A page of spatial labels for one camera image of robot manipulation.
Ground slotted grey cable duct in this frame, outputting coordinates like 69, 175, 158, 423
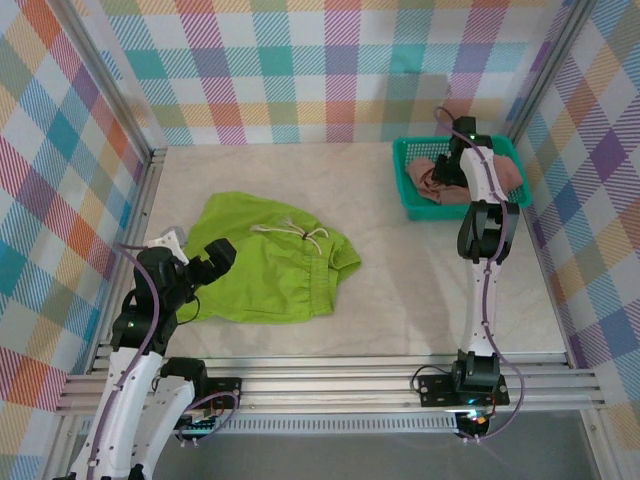
79, 416, 464, 435

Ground aluminium frame post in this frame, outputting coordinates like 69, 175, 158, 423
504, 0, 601, 146
47, 0, 169, 161

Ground aluminium frame leg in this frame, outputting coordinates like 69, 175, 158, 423
579, 407, 619, 480
43, 414, 89, 480

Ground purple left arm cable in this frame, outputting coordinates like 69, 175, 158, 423
82, 241, 241, 480

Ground thin black camera cable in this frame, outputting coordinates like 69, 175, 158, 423
175, 293, 203, 325

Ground aluminium base frame rail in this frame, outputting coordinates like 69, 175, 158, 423
54, 353, 606, 416

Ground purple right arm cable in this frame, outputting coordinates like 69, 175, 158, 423
432, 105, 526, 444

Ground lime green shorts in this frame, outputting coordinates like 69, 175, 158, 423
175, 191, 363, 326

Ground teal plastic basket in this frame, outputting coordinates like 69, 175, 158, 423
391, 133, 533, 222

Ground dusty pink shorts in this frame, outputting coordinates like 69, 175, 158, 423
405, 154, 524, 207

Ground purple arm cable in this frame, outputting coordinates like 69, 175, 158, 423
432, 105, 526, 444
82, 241, 241, 480

